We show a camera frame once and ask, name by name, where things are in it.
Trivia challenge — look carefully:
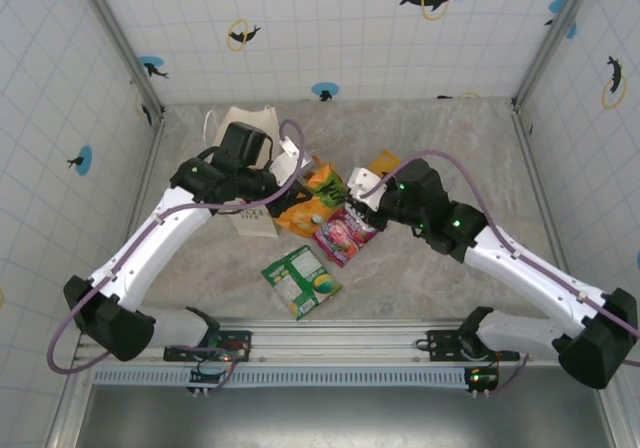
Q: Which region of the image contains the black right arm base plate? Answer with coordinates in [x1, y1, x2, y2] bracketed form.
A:
[413, 328, 521, 365]

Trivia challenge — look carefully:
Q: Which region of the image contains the yellow snack packet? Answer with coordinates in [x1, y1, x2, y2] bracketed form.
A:
[368, 150, 402, 177]

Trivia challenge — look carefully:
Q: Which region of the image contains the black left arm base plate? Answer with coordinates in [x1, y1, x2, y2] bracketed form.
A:
[163, 329, 254, 365]

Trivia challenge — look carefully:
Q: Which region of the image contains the grey metal front panel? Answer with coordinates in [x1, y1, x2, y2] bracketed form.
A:
[79, 385, 617, 448]

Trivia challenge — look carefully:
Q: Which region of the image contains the green snack bag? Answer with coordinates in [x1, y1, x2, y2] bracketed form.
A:
[261, 245, 344, 322]

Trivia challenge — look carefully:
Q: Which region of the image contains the aluminium frame post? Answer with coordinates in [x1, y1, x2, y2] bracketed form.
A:
[511, 0, 601, 108]
[68, 0, 167, 115]

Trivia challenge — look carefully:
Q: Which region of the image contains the white paper bag with handles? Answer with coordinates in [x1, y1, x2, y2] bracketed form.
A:
[202, 105, 284, 240]

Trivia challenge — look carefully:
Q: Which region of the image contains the aluminium table side rail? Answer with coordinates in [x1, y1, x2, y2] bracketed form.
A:
[47, 112, 167, 448]
[512, 103, 640, 448]

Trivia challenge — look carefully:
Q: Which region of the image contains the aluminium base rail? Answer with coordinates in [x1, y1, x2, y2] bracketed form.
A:
[74, 317, 564, 369]

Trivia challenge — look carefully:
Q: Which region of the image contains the orange chips bag green lettering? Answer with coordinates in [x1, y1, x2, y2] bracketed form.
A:
[273, 161, 349, 237]

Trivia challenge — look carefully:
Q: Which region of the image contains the white slotted cable duct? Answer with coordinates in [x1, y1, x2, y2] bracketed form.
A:
[92, 366, 474, 387]

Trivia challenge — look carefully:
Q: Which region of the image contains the red and purple candy bag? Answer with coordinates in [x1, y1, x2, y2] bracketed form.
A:
[312, 207, 380, 269]

